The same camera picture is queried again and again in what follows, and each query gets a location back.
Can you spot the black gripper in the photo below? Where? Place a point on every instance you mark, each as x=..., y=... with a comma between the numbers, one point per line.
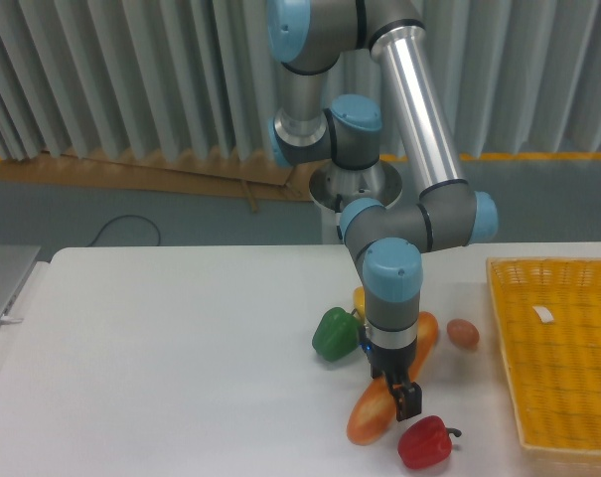
x=391, y=353

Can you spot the orange baguette bread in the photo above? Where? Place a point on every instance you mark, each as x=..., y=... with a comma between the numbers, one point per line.
x=375, y=412

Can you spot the red bell pepper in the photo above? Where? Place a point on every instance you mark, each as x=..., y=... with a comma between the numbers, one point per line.
x=426, y=443

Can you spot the brown egg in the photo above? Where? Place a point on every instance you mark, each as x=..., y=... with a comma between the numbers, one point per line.
x=463, y=334

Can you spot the green bell pepper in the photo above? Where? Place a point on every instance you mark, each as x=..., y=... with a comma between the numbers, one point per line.
x=337, y=335

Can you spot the yellow bell pepper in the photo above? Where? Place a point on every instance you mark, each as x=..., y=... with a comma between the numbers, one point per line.
x=359, y=301

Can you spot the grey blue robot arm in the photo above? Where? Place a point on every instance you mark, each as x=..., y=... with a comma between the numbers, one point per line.
x=360, y=194

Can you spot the yellow wicker basket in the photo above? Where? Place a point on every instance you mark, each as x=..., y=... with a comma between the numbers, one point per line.
x=548, y=315

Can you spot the brown cardboard sheet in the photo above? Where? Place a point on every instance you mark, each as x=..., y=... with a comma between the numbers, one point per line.
x=254, y=179

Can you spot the grey pleated curtain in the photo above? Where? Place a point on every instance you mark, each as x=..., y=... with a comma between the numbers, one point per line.
x=178, y=76

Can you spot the silver laptop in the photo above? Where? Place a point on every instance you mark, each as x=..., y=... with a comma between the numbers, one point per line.
x=16, y=265

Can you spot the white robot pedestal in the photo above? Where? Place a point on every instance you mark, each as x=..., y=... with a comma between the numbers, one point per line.
x=330, y=226

